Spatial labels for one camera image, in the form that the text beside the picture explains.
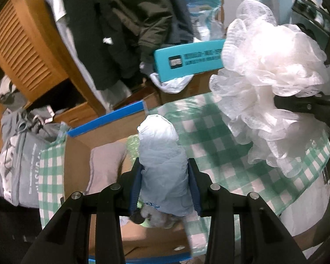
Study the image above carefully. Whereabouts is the cardboard box with blue flaps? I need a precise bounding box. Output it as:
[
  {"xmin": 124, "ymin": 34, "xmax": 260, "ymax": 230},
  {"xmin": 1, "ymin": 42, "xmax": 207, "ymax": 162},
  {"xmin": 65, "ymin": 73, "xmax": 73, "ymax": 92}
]
[{"xmin": 62, "ymin": 100, "xmax": 193, "ymax": 263}]

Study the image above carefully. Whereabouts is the grey patterned cloth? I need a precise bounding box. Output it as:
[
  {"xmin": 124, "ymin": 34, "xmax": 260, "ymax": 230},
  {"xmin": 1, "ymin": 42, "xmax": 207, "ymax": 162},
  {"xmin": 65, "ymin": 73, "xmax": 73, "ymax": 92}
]
[{"xmin": 0, "ymin": 74, "xmax": 26, "ymax": 112}]

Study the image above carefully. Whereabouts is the black jacket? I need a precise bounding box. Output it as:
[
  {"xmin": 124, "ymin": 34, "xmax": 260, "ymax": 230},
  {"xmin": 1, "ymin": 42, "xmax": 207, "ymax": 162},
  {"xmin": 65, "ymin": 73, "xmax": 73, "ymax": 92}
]
[{"xmin": 67, "ymin": 0, "xmax": 143, "ymax": 90}]

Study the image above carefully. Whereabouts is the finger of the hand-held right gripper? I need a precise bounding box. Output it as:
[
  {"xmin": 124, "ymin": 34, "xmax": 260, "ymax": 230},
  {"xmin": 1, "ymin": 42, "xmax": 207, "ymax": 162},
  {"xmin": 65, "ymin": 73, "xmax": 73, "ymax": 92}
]
[{"xmin": 273, "ymin": 93, "xmax": 330, "ymax": 124}]

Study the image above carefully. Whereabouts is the teal shoe box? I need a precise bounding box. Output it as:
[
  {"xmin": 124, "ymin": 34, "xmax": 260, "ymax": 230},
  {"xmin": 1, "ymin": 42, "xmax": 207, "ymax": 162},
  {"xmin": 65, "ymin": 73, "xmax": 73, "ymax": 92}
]
[{"xmin": 153, "ymin": 39, "xmax": 226, "ymax": 83}]

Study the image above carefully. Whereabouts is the metal shoe rack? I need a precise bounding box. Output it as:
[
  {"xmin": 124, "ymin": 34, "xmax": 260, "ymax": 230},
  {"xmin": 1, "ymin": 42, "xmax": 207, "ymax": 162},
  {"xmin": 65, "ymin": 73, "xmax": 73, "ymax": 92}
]
[{"xmin": 291, "ymin": 0, "xmax": 330, "ymax": 44}]

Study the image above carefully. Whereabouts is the blue printed plastic bag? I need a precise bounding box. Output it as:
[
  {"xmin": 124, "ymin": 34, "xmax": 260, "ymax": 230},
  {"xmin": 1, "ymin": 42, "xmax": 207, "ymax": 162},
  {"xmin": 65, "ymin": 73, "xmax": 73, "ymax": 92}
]
[{"xmin": 183, "ymin": 0, "xmax": 226, "ymax": 42}]

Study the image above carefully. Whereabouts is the white plastic bag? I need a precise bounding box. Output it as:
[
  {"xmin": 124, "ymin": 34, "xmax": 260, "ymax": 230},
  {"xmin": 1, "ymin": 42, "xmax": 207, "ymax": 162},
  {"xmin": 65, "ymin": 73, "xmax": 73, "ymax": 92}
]
[{"xmin": 149, "ymin": 71, "xmax": 193, "ymax": 94}]

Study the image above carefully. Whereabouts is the green white checked tablecloth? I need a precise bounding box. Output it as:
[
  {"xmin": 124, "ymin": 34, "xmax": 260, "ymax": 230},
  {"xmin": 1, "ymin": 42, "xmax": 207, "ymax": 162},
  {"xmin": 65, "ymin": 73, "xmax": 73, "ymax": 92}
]
[{"xmin": 38, "ymin": 92, "xmax": 330, "ymax": 253}]

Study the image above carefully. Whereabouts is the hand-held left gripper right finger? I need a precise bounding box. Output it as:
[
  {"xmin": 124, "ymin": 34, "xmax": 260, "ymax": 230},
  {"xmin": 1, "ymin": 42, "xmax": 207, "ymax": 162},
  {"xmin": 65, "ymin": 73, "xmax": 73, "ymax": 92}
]
[{"xmin": 187, "ymin": 158, "xmax": 307, "ymax": 264}]

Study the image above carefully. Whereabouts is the grey printed bag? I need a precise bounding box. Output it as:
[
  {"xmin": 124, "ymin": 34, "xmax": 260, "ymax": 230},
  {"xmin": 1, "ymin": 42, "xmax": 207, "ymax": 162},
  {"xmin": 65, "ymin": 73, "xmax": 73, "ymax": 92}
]
[{"xmin": 0, "ymin": 110, "xmax": 64, "ymax": 207}]

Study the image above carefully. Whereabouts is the white mesh bath loofah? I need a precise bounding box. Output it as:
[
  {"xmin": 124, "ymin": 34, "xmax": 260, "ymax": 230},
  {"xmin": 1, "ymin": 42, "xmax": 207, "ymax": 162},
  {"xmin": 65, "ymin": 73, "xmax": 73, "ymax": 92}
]
[{"xmin": 209, "ymin": 0, "xmax": 330, "ymax": 179}]

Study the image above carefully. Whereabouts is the white garment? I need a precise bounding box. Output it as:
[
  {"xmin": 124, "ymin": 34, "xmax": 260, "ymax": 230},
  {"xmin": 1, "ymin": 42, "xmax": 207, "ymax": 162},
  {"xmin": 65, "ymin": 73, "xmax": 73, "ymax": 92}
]
[{"xmin": 36, "ymin": 0, "xmax": 113, "ymax": 110}]

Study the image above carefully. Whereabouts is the pale blue plastic bag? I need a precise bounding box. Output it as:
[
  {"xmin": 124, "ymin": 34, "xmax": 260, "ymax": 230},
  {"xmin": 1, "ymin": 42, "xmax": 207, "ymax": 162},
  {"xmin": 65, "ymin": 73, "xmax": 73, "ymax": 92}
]
[{"xmin": 137, "ymin": 114, "xmax": 196, "ymax": 216}]

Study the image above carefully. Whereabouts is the grey plush mitt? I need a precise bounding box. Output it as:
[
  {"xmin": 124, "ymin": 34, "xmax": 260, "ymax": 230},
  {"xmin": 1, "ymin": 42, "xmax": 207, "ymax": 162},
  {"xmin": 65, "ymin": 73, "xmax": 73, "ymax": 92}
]
[{"xmin": 85, "ymin": 141, "xmax": 128, "ymax": 196}]

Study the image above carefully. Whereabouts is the olive jacket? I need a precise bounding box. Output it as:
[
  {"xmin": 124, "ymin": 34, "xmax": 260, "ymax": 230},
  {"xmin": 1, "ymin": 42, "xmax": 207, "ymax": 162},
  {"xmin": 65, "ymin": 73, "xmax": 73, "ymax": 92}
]
[{"xmin": 104, "ymin": 0, "xmax": 193, "ymax": 50}]

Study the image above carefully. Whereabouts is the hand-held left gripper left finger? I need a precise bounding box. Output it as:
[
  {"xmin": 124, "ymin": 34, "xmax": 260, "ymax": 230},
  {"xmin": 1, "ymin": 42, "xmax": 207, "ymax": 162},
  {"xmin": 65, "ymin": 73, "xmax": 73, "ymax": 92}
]
[{"xmin": 21, "ymin": 158, "xmax": 143, "ymax": 264}]

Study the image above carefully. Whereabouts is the wooden louvred cabinet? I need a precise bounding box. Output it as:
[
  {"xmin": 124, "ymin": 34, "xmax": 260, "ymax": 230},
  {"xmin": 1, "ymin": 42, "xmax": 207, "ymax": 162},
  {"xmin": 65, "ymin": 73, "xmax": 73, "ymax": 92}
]
[{"xmin": 0, "ymin": 0, "xmax": 99, "ymax": 124}]

